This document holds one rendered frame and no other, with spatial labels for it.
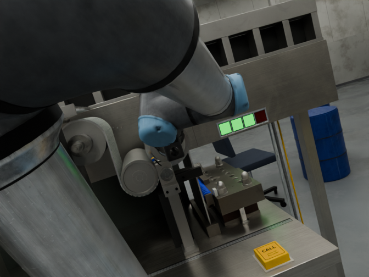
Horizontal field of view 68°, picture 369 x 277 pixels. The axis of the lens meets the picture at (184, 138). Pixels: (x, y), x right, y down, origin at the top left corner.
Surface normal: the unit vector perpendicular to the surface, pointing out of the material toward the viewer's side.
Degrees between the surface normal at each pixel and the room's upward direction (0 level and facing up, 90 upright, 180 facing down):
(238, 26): 90
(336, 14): 90
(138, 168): 90
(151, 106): 47
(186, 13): 101
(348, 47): 90
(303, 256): 0
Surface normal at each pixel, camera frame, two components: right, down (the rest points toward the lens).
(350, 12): -0.04, 0.18
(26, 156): 0.81, 0.57
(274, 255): -0.29, -0.95
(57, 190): 0.86, -0.09
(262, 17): 0.18, 0.11
